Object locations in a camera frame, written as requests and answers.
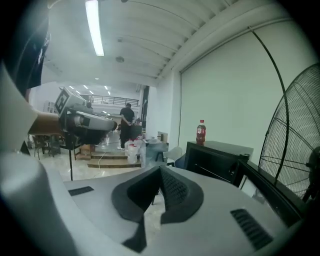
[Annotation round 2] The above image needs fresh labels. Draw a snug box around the wooden step platform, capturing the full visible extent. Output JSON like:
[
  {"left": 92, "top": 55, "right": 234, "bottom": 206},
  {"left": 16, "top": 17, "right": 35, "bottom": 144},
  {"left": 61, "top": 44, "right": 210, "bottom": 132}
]
[{"left": 87, "top": 149, "right": 143, "bottom": 169}]

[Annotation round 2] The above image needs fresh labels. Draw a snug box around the thin black curved cable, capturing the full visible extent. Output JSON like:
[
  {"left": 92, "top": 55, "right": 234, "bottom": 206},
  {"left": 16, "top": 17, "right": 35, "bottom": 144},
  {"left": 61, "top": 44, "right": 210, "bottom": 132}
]
[{"left": 247, "top": 25, "right": 291, "bottom": 186}]

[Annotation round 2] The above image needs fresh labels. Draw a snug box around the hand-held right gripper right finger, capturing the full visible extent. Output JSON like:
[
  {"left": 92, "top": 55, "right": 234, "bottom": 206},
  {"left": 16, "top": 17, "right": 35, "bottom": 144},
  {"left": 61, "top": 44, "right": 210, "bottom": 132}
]
[{"left": 146, "top": 164, "right": 292, "bottom": 256}]

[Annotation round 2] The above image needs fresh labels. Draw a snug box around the grey storage bin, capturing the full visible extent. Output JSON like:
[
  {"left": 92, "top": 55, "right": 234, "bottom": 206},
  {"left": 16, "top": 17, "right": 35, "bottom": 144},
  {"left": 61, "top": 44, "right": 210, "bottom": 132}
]
[{"left": 141, "top": 138, "right": 170, "bottom": 168}]

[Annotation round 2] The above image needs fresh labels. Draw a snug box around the red drink bottle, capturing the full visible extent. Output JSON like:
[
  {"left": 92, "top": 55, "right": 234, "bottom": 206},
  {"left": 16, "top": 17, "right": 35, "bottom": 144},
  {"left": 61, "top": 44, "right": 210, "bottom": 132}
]
[{"left": 195, "top": 119, "right": 207, "bottom": 147}]

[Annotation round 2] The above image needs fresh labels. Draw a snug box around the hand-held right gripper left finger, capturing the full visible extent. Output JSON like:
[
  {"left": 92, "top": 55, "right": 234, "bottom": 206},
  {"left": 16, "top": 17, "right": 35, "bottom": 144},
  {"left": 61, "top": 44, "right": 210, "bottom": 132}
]
[{"left": 63, "top": 164, "right": 161, "bottom": 256}]

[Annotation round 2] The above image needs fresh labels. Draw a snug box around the person's left forearm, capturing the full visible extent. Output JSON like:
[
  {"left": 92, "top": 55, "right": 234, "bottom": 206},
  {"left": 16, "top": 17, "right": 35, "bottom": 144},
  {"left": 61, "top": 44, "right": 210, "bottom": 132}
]
[{"left": 28, "top": 109, "right": 63, "bottom": 136}]

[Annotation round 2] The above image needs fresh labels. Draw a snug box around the white plastic bag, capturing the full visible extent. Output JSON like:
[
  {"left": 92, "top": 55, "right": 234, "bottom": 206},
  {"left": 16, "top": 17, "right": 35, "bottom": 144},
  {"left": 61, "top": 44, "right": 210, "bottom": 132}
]
[{"left": 124, "top": 138, "right": 143, "bottom": 165}]

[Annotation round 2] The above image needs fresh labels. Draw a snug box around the person's black t-shirt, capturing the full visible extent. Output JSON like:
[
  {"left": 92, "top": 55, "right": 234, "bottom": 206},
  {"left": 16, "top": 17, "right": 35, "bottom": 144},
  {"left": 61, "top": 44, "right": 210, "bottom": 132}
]
[{"left": 3, "top": 0, "right": 53, "bottom": 97}]

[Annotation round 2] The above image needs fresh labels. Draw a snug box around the large black floor fan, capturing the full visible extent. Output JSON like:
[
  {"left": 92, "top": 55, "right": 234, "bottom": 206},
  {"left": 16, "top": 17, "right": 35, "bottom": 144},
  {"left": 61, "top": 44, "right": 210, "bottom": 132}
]
[{"left": 258, "top": 62, "right": 320, "bottom": 205}]

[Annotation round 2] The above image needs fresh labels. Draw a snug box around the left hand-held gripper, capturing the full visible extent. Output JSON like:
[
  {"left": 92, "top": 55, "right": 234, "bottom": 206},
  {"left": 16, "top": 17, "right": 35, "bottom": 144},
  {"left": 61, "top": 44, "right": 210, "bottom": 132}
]
[{"left": 53, "top": 86, "right": 118, "bottom": 151}]

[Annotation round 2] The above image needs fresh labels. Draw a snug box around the black stand pole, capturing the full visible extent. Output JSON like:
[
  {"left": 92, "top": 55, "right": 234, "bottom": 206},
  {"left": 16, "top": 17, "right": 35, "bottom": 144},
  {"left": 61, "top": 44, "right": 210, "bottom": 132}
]
[{"left": 59, "top": 145, "right": 75, "bottom": 182}]

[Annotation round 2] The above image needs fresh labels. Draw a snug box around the dark dining chair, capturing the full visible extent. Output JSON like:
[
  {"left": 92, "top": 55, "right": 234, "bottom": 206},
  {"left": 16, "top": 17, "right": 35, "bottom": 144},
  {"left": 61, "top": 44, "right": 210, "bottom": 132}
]
[{"left": 31, "top": 134, "right": 55, "bottom": 161}]

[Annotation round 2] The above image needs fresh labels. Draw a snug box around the long ceiling tube light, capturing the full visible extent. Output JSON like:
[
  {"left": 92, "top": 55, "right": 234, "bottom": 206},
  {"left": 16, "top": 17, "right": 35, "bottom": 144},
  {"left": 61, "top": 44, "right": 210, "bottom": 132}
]
[{"left": 84, "top": 0, "right": 105, "bottom": 57}]

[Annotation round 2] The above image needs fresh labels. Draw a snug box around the white plastic chair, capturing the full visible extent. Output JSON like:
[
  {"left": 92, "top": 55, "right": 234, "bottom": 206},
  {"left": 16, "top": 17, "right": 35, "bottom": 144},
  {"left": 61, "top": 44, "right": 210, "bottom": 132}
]
[{"left": 162, "top": 146, "right": 184, "bottom": 166}]

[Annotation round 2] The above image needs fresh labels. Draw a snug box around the white floor cable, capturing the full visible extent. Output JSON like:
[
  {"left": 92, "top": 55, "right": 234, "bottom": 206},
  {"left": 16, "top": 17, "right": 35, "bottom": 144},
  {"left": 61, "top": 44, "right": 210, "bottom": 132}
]
[{"left": 93, "top": 149, "right": 106, "bottom": 179}]

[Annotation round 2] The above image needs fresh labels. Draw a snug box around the black balcony railing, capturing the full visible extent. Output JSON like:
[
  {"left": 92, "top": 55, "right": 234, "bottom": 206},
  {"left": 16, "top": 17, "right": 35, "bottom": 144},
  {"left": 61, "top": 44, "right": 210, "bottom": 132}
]
[{"left": 91, "top": 95, "right": 140, "bottom": 106}]

